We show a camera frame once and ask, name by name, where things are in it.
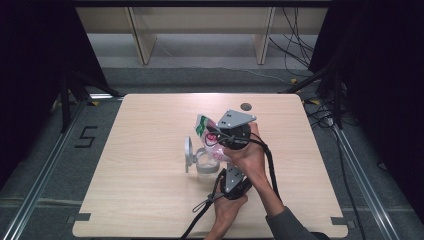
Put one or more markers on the yellow tape piece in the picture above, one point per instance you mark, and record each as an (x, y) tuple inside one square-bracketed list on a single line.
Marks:
[(314, 101), (94, 103), (294, 81)]

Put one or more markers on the clear jar with grey lid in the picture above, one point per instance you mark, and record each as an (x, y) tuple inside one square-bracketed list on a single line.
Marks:
[(206, 166)]

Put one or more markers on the person's right hand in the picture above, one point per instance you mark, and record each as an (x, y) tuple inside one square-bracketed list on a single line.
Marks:
[(250, 160)]

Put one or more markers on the person's left hand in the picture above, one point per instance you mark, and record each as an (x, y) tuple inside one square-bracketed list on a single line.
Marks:
[(226, 211)]

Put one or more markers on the black curtain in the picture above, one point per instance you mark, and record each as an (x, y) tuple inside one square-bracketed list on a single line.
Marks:
[(383, 83), (33, 83)]

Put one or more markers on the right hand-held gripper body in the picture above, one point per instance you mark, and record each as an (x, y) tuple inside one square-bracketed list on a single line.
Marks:
[(233, 120)]

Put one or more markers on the short metal bar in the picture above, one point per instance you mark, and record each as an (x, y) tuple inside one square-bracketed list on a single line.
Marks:
[(100, 96)]

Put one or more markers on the black metal stand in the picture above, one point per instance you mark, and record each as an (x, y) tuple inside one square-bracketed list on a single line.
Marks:
[(337, 100), (66, 100)]

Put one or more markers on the pink and white plastic bag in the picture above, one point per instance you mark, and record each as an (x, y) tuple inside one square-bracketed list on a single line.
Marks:
[(203, 126)]

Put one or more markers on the long metal floor rail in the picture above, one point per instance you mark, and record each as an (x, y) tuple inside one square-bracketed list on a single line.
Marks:
[(363, 176), (40, 180)]

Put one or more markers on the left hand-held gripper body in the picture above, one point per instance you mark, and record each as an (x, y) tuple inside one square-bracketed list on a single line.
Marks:
[(233, 180)]

